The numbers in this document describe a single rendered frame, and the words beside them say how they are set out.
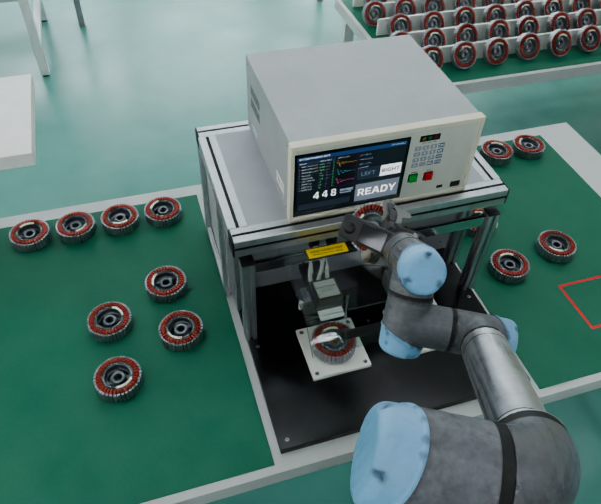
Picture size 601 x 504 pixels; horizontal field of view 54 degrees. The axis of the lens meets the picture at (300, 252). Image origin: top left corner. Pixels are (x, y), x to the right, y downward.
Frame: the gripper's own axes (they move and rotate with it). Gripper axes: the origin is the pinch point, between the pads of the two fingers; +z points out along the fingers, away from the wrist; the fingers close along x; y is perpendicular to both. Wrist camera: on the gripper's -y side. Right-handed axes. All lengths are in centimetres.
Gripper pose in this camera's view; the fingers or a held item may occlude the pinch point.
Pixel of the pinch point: (372, 227)
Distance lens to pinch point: 128.8
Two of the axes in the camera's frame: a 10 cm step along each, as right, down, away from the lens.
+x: 3.8, -9.1, -1.8
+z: -0.6, -2.2, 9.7
